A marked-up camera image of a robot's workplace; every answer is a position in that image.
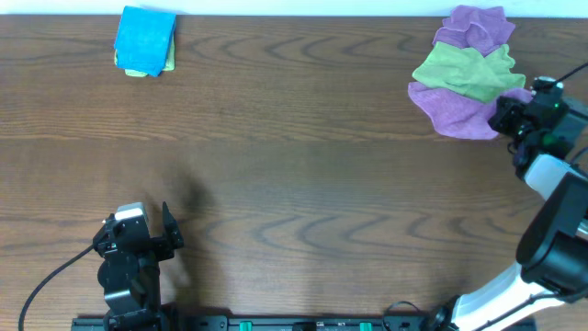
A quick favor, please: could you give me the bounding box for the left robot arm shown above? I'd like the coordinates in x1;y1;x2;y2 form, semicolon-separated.
93;202;184;331

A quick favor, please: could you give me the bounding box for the purple microfiber cloth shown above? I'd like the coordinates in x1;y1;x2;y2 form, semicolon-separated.
408;82;532;140

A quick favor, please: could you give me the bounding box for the crumpled purple cloth at back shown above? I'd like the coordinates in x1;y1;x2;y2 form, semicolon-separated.
432;5;515;56

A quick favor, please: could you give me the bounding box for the green folded cloth under blue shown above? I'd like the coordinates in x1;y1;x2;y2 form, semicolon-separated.
114;33;175;77

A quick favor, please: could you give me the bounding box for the crumpled green cloth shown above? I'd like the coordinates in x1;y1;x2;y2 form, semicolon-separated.
413;42;526;103

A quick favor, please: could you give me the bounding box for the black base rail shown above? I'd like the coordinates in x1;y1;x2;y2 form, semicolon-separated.
71;314;537;331

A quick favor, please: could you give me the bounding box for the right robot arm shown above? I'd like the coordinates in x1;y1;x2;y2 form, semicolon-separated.
422;97;587;330

